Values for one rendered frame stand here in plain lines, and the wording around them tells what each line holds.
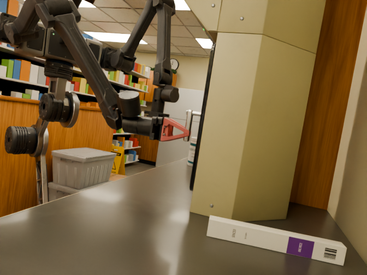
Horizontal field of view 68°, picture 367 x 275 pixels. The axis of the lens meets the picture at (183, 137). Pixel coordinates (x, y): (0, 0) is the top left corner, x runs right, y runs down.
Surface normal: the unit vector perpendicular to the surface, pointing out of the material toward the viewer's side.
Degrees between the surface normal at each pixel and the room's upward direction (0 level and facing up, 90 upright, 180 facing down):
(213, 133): 90
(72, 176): 95
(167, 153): 90
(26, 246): 0
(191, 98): 90
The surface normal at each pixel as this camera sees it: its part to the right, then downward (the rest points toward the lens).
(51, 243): 0.15, -0.99
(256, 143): 0.45, 0.13
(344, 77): -0.30, 0.02
